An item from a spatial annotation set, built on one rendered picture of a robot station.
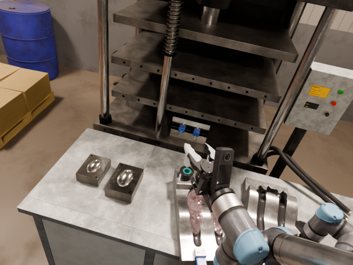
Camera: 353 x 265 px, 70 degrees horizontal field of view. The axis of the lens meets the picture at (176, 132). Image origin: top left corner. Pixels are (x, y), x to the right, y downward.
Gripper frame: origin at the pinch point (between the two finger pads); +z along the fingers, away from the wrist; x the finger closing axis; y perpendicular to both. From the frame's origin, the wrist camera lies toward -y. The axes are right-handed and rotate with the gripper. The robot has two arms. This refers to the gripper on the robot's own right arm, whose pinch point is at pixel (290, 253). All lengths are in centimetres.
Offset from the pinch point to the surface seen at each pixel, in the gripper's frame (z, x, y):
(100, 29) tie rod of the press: -54, -122, -72
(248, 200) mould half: 1.8, -17.8, -25.2
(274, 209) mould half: 2.1, -4.1, -24.5
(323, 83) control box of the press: -47, 12, -85
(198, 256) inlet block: 5.7, -38.9, 10.3
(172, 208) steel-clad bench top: 13, -56, -15
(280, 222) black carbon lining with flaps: 5.1, -0.4, -19.3
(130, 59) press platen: -36, -107, -80
